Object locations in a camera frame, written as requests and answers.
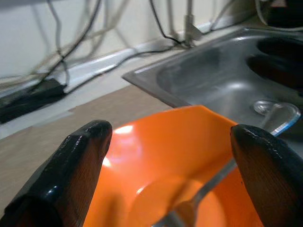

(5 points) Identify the orange plastic bowl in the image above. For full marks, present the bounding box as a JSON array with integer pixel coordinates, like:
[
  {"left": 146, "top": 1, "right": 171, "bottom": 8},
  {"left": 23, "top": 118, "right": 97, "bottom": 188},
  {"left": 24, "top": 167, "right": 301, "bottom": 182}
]
[{"left": 82, "top": 105, "right": 265, "bottom": 227}]

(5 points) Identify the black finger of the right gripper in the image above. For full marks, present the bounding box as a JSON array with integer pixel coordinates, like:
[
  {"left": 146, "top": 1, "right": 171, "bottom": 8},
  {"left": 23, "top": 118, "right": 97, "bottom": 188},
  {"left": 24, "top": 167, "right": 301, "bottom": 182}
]
[
  {"left": 246, "top": 55, "right": 303, "bottom": 94},
  {"left": 257, "top": 37, "right": 303, "bottom": 57}
]

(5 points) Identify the beige cloth counter mat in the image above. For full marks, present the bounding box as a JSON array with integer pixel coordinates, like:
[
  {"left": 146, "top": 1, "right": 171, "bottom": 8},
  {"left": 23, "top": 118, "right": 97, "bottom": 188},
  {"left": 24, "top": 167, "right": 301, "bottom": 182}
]
[{"left": 0, "top": 85, "right": 175, "bottom": 211}]

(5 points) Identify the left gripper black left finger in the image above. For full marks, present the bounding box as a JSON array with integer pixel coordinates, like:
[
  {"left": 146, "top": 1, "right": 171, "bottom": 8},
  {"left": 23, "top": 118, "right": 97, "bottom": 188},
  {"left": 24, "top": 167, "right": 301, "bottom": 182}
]
[{"left": 0, "top": 120, "right": 113, "bottom": 227}]

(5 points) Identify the metal fork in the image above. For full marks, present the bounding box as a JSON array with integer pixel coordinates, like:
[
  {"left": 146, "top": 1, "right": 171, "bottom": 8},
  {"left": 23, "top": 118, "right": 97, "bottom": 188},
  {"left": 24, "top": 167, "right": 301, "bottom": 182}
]
[{"left": 151, "top": 103, "right": 301, "bottom": 227}]

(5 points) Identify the metal sink drain strainer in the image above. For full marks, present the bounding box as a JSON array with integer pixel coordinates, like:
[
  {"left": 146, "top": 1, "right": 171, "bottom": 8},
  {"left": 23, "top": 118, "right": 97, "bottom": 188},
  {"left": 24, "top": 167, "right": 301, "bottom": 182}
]
[{"left": 253, "top": 100, "right": 275, "bottom": 115}]

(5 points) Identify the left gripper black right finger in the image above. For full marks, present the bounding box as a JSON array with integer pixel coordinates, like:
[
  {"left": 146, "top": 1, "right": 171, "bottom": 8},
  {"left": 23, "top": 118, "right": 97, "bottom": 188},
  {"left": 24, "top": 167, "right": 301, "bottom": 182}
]
[{"left": 230, "top": 124, "right": 303, "bottom": 227}]

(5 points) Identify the stainless steel sink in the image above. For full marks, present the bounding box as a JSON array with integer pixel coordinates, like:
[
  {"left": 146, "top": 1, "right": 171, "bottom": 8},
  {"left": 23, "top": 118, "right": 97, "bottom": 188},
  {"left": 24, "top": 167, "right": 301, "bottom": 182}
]
[{"left": 122, "top": 27, "right": 303, "bottom": 152}]

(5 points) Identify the black power adapter brick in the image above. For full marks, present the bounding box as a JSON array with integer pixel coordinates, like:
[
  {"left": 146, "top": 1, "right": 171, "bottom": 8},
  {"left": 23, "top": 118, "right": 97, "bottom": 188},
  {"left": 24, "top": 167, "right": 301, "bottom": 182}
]
[{"left": 0, "top": 79, "right": 66, "bottom": 123}]

